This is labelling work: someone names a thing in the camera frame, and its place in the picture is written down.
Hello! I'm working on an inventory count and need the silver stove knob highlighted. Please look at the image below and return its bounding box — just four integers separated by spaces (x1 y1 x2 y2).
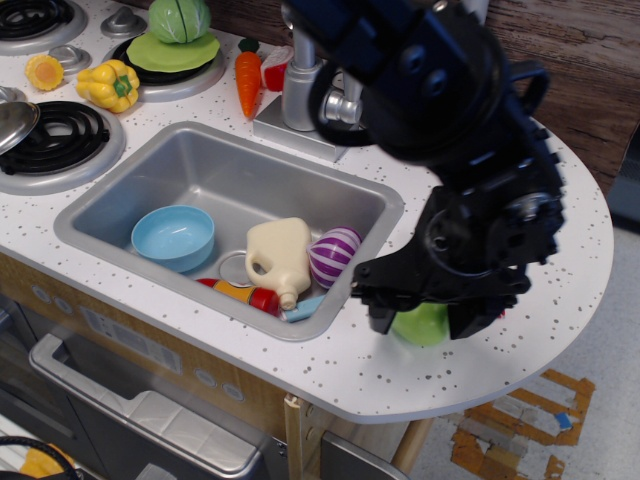
100 6 147 39
48 44 92 74

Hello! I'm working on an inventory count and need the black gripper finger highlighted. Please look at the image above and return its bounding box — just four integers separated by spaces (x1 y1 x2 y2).
368 302 398 335
447 295 517 340

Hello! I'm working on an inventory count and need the cream toy milk jug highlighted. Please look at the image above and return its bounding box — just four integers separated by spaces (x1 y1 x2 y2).
245 217 311 310

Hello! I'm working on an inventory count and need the silver pot lid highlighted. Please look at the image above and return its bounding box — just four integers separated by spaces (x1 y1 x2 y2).
0 86 40 154

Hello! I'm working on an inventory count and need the light blue plastic bowl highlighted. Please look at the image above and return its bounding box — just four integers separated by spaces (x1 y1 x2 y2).
131 205 215 273

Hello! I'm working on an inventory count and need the front left stove burner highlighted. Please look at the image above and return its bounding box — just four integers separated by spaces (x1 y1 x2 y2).
1 101 126 196

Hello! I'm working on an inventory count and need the silver oven door handle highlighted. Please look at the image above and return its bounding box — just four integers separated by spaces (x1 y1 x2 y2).
29 334 269 479

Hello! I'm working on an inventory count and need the silver stove knob rear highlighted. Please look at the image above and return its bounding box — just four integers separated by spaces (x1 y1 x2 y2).
100 6 147 39

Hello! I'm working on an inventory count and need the green toy cabbage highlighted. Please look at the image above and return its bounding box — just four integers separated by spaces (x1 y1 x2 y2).
149 0 211 44

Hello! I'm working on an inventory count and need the yellow toy on floor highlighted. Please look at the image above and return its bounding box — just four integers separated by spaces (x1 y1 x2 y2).
19 448 68 479

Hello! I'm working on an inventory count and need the red white toy radish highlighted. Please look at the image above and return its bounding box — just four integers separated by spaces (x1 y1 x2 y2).
261 45 294 92

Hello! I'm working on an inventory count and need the green plastic plate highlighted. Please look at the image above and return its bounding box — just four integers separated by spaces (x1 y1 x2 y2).
126 32 221 73

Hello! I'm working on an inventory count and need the back left stove burner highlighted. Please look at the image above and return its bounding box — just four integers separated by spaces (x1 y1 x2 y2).
1 0 88 56

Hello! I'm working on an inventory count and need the purple striped toy onion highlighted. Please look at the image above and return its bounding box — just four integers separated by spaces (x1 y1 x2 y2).
306 226 362 289

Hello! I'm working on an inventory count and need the green toy pear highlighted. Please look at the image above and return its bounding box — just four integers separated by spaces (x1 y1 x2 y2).
392 303 449 346

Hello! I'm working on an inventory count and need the orange toy carrot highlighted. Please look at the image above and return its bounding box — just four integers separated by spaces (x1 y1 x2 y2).
235 38 262 118

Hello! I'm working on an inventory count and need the silver toy faucet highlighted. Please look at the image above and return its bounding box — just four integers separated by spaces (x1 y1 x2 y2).
253 28 363 162

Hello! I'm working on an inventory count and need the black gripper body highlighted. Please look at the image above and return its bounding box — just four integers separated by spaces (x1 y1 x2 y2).
351 165 564 311

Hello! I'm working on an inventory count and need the yellow toy bell pepper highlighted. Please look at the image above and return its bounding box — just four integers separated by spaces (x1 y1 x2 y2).
76 60 140 113

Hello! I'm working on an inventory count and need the yellow toy corn slice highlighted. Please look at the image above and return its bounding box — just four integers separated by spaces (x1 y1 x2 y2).
24 54 64 91

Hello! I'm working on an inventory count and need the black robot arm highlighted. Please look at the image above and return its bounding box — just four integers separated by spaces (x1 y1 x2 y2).
287 1 564 339

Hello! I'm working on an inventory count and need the grey metal sink basin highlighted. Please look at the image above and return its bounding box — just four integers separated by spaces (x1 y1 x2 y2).
54 122 404 341

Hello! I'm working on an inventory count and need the red orange toy bottle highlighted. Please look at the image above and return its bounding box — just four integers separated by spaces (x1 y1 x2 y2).
197 278 280 316

